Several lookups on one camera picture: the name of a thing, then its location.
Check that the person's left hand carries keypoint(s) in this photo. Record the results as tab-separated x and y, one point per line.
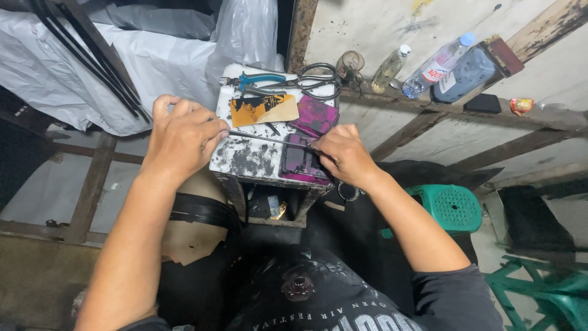
177	138

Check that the person's right hand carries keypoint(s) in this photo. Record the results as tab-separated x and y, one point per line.
349	156

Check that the person's right fingers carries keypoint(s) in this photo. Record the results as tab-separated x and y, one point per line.
327	146

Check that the thin metal rod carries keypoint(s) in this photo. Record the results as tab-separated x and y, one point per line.
271	139

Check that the pink ink-stained flat lid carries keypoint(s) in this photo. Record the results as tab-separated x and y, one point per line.
314	116

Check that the pink ink-stained open case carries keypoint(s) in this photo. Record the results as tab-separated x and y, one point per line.
297	163

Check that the small black pointed tool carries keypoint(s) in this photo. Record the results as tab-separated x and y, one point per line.
273	129

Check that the yellow card with black stain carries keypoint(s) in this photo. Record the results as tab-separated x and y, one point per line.
264	110

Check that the white ink-stained box stand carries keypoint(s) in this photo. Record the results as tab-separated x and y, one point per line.
250	156

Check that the gold foil packet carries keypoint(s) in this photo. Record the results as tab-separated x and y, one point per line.
277	208

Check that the dirty glass jar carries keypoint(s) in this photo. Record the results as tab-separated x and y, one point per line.
350	66

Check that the small clear white-capped bottle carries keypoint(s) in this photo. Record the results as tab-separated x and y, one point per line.
388	71

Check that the blue-capped plastic water bottle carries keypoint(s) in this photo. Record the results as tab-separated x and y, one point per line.
436	69

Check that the green plastic stool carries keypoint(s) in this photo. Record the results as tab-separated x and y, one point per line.
452	207

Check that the black printed t-shirt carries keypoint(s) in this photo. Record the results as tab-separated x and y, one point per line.
349	299

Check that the black pouch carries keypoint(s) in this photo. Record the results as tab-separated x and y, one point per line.
482	104

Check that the blue jar with brown lid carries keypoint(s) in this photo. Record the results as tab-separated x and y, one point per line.
471	73

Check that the white plastic sheet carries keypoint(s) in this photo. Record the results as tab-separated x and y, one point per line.
160	59

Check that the small red yellow packet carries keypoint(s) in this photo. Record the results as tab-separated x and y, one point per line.
522	105

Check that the bundle of black strips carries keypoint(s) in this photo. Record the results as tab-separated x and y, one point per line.
92	59

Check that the green plastic chair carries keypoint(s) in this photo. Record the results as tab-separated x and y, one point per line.
546	294

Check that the wooden shelf rail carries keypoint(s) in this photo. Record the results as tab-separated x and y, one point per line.
459	110

